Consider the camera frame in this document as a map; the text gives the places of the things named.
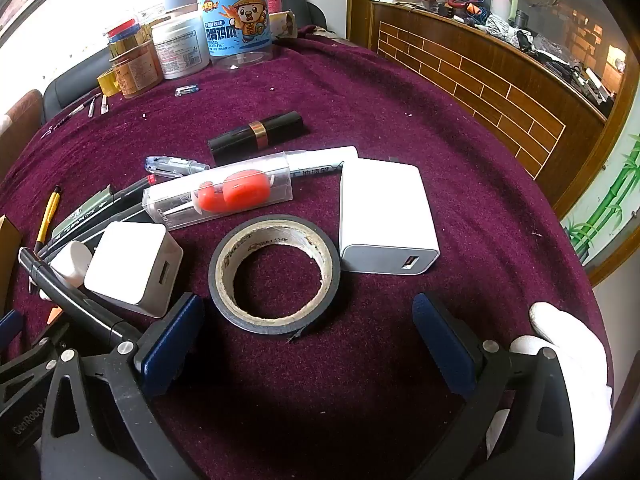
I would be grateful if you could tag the green pen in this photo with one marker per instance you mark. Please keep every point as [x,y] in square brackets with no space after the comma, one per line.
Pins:
[82,215]

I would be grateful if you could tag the white marker pen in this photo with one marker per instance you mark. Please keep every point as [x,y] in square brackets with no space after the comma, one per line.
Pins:
[325,157]

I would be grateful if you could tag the clear blue pen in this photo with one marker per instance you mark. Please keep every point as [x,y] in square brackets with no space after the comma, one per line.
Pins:
[172,165]

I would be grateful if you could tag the large white charger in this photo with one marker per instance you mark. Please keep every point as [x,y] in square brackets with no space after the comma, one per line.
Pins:
[385,210]

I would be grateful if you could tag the small white charger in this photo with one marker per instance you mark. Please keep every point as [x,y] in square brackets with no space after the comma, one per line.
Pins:
[132,265]

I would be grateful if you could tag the black leather chair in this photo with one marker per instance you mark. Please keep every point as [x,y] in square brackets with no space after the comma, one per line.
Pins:
[65,90]

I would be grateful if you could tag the blue label plastic jar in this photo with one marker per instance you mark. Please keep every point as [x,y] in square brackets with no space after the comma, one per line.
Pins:
[237,25]

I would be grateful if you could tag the cardboard tube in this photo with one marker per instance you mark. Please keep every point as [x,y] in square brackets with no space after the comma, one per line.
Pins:
[284,24]

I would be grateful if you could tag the yellow pen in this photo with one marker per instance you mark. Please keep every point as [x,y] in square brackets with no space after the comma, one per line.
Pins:
[48,217]

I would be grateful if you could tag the black pen with silver tip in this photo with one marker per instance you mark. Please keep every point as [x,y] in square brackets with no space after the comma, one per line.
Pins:
[57,124]

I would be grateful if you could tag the black marker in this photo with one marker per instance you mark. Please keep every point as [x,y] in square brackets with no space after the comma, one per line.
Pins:
[75,300]

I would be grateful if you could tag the brown upholstered chair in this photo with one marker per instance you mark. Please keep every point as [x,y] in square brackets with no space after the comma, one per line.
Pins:
[17,125]

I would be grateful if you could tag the orange label jar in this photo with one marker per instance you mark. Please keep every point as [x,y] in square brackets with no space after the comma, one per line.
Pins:
[137,72]

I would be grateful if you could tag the clear box with red item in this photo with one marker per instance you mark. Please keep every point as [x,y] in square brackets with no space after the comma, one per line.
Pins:
[220,195]

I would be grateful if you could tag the stack of coloured tape rolls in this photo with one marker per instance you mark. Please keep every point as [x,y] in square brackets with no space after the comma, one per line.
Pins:
[122,30]

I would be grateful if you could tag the small white plug adapter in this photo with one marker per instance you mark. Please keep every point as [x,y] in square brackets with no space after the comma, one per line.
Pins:
[70,262]

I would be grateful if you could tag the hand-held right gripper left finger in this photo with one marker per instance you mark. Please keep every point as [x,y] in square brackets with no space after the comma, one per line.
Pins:
[167,345]

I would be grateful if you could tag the maroon tablecloth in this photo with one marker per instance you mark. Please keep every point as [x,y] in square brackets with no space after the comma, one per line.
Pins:
[400,110]

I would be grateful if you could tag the yellow tape roll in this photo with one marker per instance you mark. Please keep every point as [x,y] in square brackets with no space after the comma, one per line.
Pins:
[108,85]

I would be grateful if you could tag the small blue battery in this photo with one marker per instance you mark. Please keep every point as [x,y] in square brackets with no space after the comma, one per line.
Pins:
[187,90]

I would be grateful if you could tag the white plastic jar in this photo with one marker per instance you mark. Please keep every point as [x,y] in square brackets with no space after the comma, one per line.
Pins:
[180,50]

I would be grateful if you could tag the bamboo wall picture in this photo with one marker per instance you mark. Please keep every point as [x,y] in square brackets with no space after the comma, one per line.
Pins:
[607,200]

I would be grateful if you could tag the black electrical tape roll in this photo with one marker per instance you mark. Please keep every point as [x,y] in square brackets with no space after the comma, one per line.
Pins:
[222,280]

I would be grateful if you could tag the white cotton glove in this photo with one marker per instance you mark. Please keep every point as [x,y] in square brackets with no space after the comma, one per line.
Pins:
[575,340]

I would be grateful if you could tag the black lipstick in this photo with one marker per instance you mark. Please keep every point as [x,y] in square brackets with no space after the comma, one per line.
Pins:
[257,132]

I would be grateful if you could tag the wooden counter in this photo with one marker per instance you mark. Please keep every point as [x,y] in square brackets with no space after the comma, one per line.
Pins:
[450,70]

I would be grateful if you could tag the red and black pen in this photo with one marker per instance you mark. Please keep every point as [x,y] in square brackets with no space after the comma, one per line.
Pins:
[135,186]

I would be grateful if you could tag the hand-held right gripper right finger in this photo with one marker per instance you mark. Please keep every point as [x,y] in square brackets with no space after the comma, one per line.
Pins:
[442,345]

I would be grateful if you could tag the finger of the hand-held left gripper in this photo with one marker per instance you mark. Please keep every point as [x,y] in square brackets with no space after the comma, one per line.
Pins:
[35,360]
[9,327]

